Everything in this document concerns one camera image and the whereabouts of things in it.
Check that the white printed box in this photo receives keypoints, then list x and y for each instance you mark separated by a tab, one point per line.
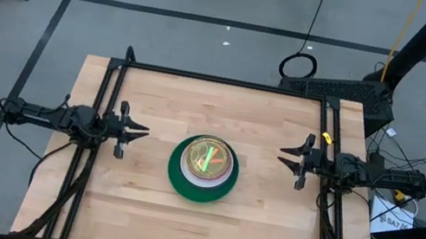
387	229

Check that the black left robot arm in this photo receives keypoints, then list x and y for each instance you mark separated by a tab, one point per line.
47	113

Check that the white plastic plate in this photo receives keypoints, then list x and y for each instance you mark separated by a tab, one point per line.
202	182

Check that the black slanted stand post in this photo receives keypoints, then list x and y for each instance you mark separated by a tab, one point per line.
424	42

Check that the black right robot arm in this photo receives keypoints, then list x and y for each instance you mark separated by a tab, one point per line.
383	178

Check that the black computer case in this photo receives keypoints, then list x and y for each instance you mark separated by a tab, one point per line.
340	93

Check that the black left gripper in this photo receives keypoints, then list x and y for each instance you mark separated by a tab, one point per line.
122	130

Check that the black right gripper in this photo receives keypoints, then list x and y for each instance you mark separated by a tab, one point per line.
305	162

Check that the yellow tag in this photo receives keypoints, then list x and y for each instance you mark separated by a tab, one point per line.
327	138

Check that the yellow plug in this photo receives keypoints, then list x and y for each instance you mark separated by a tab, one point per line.
399	195

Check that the black metal table frame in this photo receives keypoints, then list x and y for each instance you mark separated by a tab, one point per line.
224	80

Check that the orange transparent plastic plate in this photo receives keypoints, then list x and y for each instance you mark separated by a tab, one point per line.
218	161

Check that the dark green plastic plate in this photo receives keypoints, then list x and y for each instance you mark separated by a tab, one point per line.
175	170

